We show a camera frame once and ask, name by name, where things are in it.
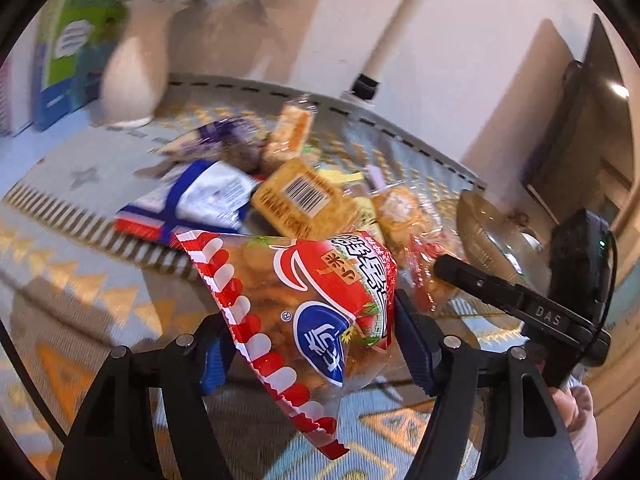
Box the clear bag round biscuits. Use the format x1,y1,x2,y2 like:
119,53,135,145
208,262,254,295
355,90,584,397
372,184,466,313

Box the red white rice cracker bag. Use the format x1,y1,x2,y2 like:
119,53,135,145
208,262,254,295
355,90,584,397
176,230,397,460

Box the blue white snack packet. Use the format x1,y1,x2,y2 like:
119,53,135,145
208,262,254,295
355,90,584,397
114,159,258,247

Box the yellow barcode cracker pack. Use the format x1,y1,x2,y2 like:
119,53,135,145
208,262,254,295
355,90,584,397
250,158,358,240

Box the purple snack packet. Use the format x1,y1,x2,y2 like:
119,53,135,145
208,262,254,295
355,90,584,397
156,116,267,174

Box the orange egg roll pack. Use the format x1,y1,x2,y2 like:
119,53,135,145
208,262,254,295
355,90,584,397
259,93,317,174

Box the pink stick sachet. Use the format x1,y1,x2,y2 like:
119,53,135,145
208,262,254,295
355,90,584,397
363,165,386,193

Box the person's right hand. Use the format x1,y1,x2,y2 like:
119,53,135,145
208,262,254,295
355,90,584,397
549,384,594,432

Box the dark television screen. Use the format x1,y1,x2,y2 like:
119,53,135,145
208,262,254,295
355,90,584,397
521,15,634,223

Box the black pole clamp base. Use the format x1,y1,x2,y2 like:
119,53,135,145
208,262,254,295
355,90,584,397
341,74,378,107

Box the white ceramic vase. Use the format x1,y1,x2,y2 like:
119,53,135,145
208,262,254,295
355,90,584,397
99,0,178,128

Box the white lamp pole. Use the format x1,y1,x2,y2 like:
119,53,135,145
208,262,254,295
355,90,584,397
360,0,425,84

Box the green blue book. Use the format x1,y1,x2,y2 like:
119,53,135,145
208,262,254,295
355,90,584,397
32,0,126,131

